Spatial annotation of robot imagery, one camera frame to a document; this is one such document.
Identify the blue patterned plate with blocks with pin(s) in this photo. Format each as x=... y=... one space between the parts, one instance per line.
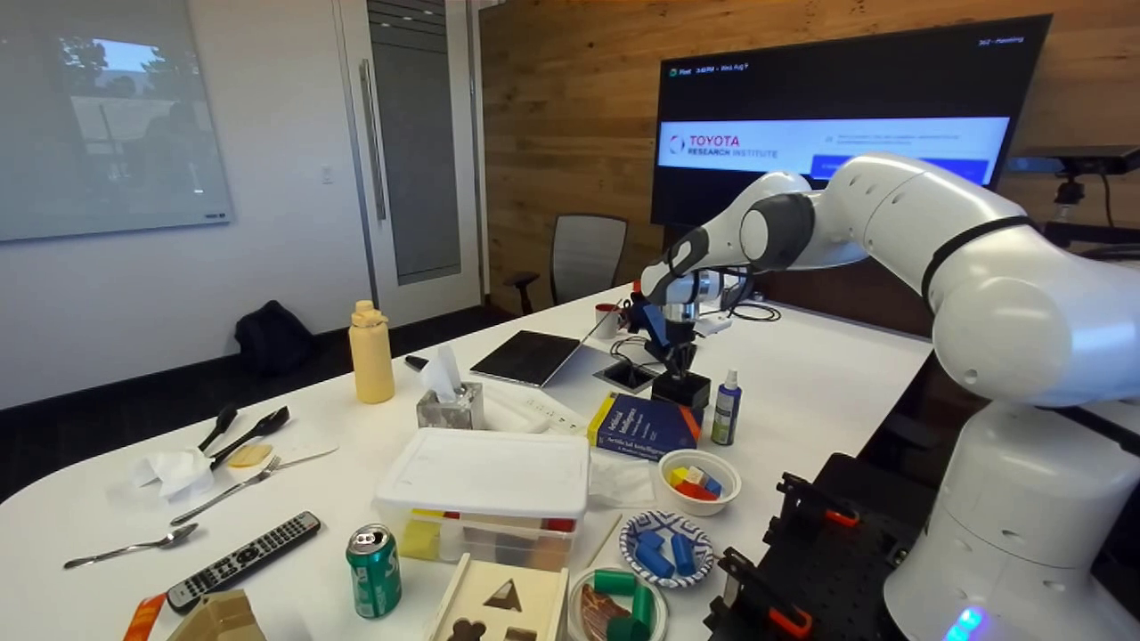
x=666 y=551

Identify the black kitchen utensil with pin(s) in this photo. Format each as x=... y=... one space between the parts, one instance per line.
x=218 y=428

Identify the black stereo camera on stand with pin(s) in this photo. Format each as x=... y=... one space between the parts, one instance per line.
x=1073 y=163

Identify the black flat pad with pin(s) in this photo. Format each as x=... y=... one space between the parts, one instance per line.
x=623 y=376

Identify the large wall television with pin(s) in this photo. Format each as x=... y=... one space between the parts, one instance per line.
x=857 y=111

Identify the metal spoon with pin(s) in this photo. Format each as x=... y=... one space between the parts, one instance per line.
x=138 y=545

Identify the black serving spoon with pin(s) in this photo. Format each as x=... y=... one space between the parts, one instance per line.
x=250 y=434

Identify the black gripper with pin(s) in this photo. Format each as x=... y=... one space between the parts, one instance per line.
x=678 y=330

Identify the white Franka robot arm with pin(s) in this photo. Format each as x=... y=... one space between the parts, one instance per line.
x=1009 y=295

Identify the green soda can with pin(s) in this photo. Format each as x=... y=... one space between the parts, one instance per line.
x=374 y=574

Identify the grey tablet laptop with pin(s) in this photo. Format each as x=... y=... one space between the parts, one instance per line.
x=528 y=358

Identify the crumpled white napkin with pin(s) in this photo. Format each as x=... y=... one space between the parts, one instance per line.
x=171 y=474

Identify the wooden shape sorter box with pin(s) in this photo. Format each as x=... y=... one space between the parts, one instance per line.
x=499 y=601

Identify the black clamp with orange tip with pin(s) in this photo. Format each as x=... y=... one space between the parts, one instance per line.
x=766 y=593

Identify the clear bin with white lid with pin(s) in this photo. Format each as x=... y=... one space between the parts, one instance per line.
x=487 y=481

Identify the black box object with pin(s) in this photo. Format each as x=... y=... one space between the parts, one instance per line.
x=682 y=394

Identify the wall whiteboard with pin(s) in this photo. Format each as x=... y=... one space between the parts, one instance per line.
x=109 y=111

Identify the tan water bottle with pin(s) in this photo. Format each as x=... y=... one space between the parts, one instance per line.
x=373 y=358

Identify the blue book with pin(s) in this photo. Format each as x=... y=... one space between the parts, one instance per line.
x=644 y=426

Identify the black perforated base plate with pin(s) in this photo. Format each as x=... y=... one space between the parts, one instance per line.
x=866 y=555

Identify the orange flat piece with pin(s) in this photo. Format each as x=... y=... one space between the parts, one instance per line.
x=144 y=618

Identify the white bowl with coloured blocks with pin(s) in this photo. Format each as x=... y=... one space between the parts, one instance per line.
x=696 y=477

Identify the black remote control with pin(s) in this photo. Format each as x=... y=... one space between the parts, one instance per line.
x=245 y=561

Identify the brown cardboard box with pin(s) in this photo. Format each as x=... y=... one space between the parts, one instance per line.
x=218 y=620

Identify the metal knife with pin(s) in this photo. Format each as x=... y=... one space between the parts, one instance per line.
x=250 y=481

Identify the black mesh office chair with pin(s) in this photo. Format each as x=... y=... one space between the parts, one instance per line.
x=587 y=253

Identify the grey tissue box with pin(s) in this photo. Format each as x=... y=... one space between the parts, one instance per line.
x=451 y=404

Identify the black backpack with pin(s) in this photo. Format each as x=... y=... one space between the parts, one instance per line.
x=272 y=339

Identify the small spray bottle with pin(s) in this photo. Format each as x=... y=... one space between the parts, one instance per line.
x=725 y=412

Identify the plate with green toy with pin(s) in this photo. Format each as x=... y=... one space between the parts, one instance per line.
x=619 y=608

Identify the grey door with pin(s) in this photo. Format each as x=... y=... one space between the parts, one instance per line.
x=416 y=154

